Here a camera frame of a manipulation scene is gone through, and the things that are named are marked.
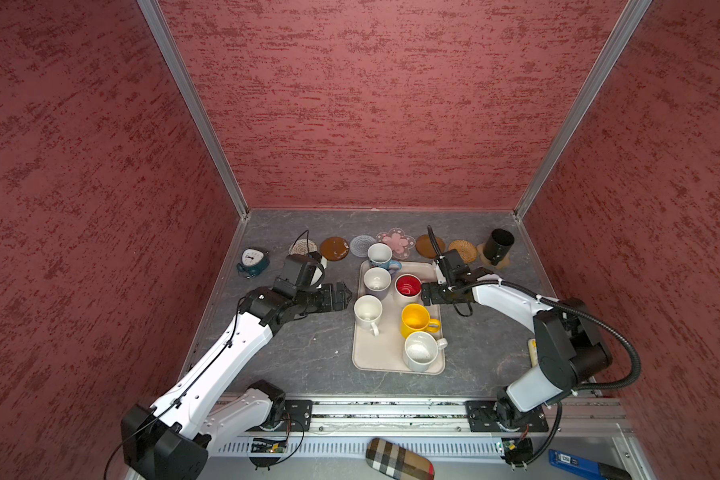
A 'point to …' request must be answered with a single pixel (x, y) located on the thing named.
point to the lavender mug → (376, 281)
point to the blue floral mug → (379, 255)
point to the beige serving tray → (394, 331)
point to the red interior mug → (408, 287)
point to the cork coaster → (503, 264)
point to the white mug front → (421, 349)
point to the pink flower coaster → (399, 242)
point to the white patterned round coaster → (302, 246)
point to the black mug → (498, 245)
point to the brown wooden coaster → (425, 247)
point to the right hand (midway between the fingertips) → (434, 300)
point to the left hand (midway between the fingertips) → (335, 303)
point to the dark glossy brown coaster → (334, 248)
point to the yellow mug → (416, 317)
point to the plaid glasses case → (397, 461)
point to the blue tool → (587, 468)
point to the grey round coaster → (360, 244)
